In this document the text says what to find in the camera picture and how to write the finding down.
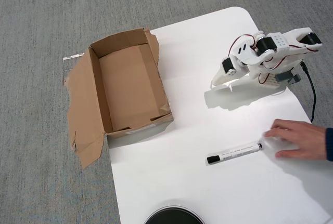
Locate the white fixed gripper finger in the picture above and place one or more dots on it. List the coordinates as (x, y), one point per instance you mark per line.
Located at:
(218, 78)

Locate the white moving gripper finger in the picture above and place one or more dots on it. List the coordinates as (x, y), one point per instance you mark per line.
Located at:
(232, 76)

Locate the white marker pen black cap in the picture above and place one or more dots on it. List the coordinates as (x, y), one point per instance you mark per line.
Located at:
(234, 153)

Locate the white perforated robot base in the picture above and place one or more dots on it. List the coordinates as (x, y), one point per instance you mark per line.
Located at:
(271, 81)

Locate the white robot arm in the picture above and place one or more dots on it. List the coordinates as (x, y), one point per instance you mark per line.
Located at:
(279, 42)

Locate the open brown cardboard box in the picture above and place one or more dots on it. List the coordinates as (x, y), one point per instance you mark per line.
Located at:
(125, 83)

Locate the bare human hand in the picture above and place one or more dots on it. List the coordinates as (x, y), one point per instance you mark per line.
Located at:
(301, 138)

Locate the grey table clamp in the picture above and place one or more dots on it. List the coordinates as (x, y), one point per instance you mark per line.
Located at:
(291, 79)

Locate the black round object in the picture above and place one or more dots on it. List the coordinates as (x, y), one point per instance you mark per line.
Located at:
(174, 216)

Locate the white tape strip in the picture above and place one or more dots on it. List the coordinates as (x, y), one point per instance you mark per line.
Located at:
(74, 56)

